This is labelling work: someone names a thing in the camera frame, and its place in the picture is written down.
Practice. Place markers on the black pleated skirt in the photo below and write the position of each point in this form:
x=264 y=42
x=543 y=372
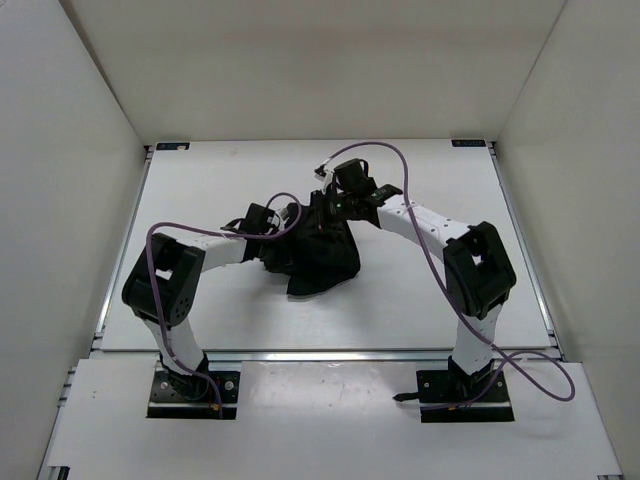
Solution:
x=315 y=257

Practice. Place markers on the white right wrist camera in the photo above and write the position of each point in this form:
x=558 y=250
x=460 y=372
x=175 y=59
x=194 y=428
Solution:
x=325 y=174

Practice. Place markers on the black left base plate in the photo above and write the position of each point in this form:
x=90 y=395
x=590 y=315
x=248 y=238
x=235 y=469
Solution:
x=171 y=398

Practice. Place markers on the aluminium table frame rail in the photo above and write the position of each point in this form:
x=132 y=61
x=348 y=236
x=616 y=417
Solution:
x=392 y=310

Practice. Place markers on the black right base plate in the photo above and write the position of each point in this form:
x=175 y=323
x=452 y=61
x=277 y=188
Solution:
x=443 y=399

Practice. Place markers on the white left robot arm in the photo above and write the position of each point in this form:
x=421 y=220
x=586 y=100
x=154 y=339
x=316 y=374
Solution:
x=162 y=285

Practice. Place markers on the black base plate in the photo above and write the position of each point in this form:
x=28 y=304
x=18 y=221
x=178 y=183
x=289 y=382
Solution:
x=443 y=399
x=171 y=398

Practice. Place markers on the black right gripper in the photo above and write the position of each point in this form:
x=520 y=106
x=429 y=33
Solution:
x=317 y=208

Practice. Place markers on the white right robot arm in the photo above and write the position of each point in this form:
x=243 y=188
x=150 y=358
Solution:
x=469 y=262

